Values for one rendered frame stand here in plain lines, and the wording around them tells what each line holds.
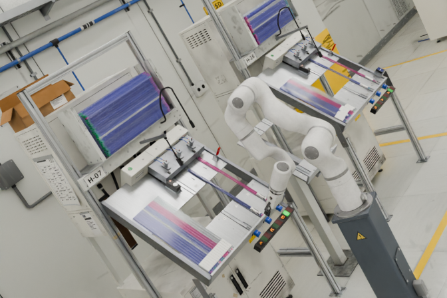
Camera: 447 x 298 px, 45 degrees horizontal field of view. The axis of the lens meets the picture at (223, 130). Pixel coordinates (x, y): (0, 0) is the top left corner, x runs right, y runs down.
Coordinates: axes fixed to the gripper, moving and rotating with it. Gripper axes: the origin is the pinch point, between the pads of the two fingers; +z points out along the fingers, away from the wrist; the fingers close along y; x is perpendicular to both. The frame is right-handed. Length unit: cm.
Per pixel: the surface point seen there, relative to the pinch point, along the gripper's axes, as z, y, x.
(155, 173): 6, -17, 64
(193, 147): 3, 11, 60
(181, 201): 10.1, -20.4, 42.7
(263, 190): 10.2, 15.7, 13.5
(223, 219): 10.1, -14.8, 18.6
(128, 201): 10, -38, 64
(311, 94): 9, 109, 34
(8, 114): -12, -49, 141
